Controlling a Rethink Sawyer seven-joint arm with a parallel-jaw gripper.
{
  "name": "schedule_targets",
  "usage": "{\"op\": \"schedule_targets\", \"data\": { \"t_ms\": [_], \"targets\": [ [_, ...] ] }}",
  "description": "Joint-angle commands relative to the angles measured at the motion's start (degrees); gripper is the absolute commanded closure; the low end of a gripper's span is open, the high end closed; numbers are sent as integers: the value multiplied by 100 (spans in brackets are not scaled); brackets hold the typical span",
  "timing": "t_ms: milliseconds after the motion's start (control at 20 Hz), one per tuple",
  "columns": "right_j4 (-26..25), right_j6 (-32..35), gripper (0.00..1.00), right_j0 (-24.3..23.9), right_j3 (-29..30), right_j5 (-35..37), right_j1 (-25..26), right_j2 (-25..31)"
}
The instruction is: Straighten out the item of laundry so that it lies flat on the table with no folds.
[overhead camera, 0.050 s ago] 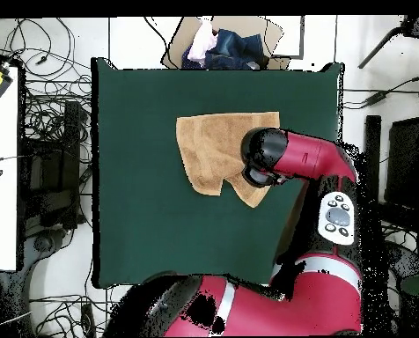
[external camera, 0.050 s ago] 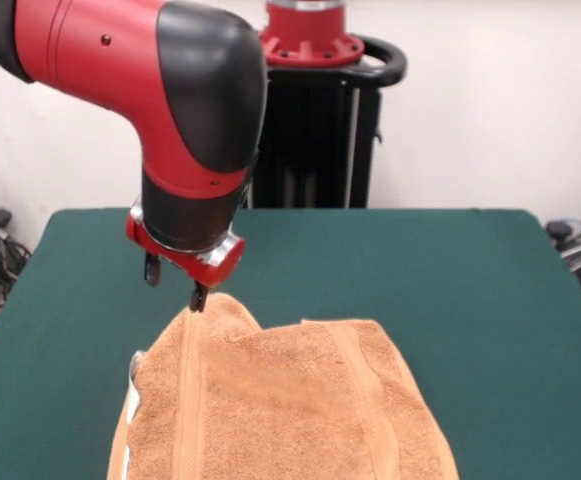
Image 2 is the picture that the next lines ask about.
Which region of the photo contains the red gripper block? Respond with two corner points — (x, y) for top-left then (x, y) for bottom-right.
(125, 195), (247, 314)

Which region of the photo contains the tan terry towel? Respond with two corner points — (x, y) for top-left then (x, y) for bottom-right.
(105, 292), (460, 480)

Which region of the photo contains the dark green table cloth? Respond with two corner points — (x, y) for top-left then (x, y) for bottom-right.
(0, 208), (581, 480)

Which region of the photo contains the small black power adapter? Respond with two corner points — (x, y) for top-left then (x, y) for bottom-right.
(545, 220), (575, 240)

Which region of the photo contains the white round object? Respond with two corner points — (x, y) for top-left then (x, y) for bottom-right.
(559, 238), (581, 274)

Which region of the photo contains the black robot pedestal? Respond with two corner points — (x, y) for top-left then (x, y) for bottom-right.
(242, 30), (409, 210)

